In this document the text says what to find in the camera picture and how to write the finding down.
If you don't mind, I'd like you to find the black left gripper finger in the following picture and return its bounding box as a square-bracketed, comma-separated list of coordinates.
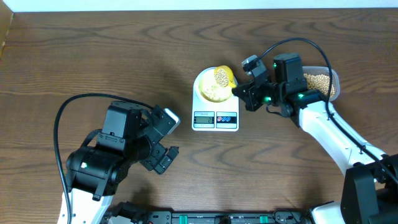
[167, 146, 179, 161]
[154, 155, 174, 174]

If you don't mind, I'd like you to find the yellow plastic scoop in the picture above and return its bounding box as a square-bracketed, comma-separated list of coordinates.
[214, 65, 236, 88]

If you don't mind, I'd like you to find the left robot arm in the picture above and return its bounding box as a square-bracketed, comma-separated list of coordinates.
[58, 101, 180, 223]

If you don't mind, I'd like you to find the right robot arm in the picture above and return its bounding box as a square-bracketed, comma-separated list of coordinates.
[233, 53, 397, 223]

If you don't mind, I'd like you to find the white digital kitchen scale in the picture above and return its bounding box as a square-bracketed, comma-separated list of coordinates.
[192, 67, 239, 132]

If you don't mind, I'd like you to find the yellow bowl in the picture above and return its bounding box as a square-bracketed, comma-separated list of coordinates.
[198, 68, 233, 103]

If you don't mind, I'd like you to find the clear container of soybeans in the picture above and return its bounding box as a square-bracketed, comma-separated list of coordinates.
[303, 66, 340, 101]

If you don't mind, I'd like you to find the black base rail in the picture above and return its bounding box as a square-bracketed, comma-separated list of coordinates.
[100, 202, 313, 224]

